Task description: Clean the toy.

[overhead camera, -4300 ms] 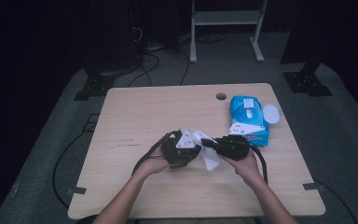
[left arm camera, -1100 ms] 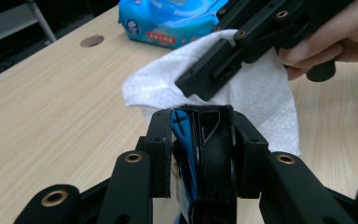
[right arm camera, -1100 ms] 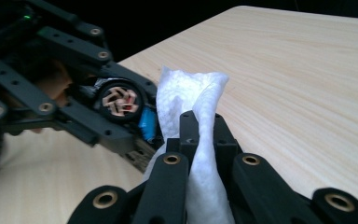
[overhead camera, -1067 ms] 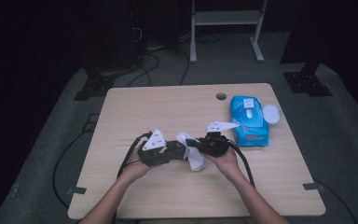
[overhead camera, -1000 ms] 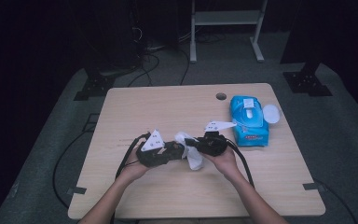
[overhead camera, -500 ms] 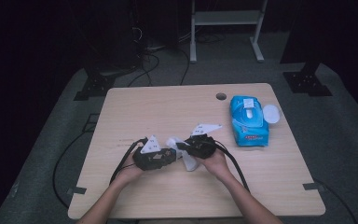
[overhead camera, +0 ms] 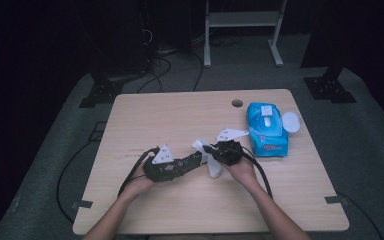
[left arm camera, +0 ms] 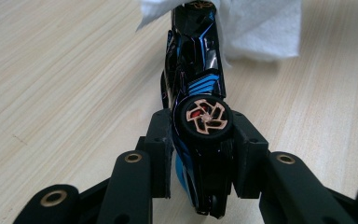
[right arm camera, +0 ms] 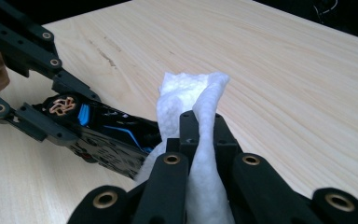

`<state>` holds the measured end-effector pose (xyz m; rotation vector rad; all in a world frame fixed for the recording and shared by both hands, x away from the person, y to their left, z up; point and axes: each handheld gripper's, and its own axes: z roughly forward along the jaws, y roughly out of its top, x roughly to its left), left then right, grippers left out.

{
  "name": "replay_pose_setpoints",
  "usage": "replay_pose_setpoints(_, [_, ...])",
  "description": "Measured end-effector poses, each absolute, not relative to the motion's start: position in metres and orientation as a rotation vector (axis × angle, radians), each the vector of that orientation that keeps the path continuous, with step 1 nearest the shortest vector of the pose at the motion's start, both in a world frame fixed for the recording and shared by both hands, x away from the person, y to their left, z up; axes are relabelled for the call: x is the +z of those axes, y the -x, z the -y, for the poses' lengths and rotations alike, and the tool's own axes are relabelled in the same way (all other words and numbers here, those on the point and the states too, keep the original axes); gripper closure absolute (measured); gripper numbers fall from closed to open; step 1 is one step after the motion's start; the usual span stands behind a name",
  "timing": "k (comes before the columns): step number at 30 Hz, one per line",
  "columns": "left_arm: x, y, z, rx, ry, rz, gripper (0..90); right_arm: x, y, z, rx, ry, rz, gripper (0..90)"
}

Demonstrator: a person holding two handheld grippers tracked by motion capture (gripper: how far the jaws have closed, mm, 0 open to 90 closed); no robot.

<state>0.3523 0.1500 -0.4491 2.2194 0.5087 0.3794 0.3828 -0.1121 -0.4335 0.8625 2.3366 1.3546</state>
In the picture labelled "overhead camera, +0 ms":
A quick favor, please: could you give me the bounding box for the black floor cable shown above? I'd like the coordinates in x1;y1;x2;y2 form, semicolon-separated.
335;191;384;240
56;139;95;224

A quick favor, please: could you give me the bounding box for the thin black cable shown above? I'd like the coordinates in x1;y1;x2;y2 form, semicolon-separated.
192;52;205;92

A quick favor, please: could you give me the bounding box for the black cable bundle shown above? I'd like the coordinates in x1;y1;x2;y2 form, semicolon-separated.
136;54;173;95

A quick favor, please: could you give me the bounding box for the black stand base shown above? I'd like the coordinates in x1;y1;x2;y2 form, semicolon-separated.
78;63;125;109
303;64;358;104

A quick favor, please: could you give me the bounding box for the grey tape strip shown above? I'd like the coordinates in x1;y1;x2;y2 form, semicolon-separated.
324;195;350;205
71;200;94;210

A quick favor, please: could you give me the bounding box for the white metal stand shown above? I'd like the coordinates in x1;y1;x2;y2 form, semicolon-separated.
203;0;288;68

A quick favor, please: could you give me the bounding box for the person's right hand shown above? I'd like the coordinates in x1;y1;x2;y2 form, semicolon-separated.
225;157;260;188

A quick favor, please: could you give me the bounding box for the left hand-held gripper cable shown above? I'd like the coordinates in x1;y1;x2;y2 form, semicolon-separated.
117;146;162;198

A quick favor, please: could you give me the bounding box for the person's left hand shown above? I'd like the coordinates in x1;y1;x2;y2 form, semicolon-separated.
122;167;157;198

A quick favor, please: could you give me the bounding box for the hand-held gripper cable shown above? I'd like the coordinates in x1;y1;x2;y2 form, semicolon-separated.
117;146;162;198
240;145;275;200

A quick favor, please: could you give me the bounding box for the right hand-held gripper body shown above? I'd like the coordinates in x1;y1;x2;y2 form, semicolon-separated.
212;127;250;167

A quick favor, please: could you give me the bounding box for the blue wet wipe pack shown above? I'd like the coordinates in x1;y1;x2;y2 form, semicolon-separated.
245;101;302;159

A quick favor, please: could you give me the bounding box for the white wet wipe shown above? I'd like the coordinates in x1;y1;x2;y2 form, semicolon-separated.
192;138;224;179

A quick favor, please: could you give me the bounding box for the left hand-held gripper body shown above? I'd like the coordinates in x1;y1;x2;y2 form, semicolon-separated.
142;143;182;184

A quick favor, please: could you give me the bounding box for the right hand-held gripper cable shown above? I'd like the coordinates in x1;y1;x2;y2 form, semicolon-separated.
240;145;275;200

